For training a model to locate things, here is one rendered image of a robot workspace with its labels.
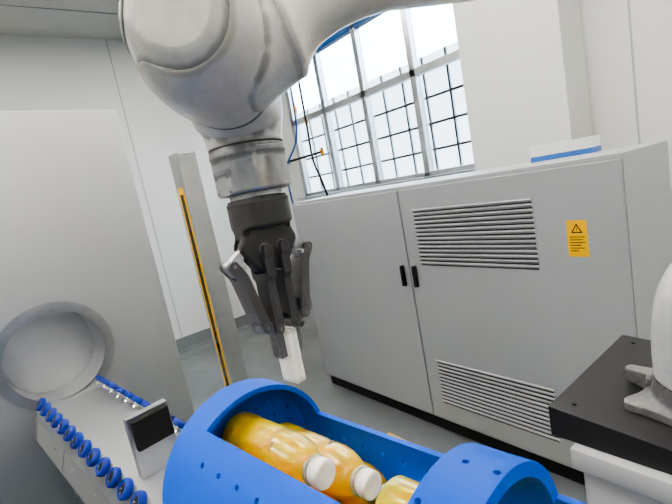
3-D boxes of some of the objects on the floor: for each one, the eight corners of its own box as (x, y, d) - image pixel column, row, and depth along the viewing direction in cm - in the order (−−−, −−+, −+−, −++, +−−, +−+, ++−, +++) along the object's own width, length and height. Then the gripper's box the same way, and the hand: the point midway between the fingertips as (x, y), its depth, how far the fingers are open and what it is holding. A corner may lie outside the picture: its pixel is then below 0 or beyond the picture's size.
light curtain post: (296, 618, 159) (186, 154, 133) (307, 628, 155) (195, 150, 129) (283, 632, 155) (167, 156, 129) (294, 643, 151) (176, 152, 125)
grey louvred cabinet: (374, 359, 373) (343, 192, 350) (689, 452, 203) (667, 139, 180) (325, 385, 340) (288, 203, 318) (649, 523, 171) (618, 153, 148)
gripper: (279, 192, 60) (312, 356, 63) (192, 207, 51) (235, 397, 54) (315, 184, 54) (349, 363, 57) (225, 198, 45) (271, 410, 48)
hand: (289, 354), depth 55 cm, fingers closed
